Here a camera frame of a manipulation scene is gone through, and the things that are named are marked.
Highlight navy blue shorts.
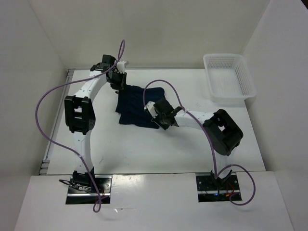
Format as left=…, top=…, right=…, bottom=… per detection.
left=115, top=85, right=165, bottom=129

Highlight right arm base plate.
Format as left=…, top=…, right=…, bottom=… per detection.
left=195, top=173, right=242, bottom=203

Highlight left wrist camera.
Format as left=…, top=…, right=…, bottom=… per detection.
left=116, top=61, right=129, bottom=73

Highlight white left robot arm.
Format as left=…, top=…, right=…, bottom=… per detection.
left=64, top=55, right=128, bottom=193

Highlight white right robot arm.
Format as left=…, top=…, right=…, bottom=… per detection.
left=144, top=99, right=244, bottom=189

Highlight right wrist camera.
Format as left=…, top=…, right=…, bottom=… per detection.
left=144, top=101, right=157, bottom=118

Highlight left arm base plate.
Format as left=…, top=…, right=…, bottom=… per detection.
left=62, top=176, right=112, bottom=205

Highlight white plastic basket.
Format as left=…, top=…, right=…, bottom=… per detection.
left=203, top=53, right=257, bottom=103

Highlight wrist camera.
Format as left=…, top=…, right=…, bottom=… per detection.
left=144, top=101, right=157, bottom=118
left=116, top=61, right=129, bottom=73

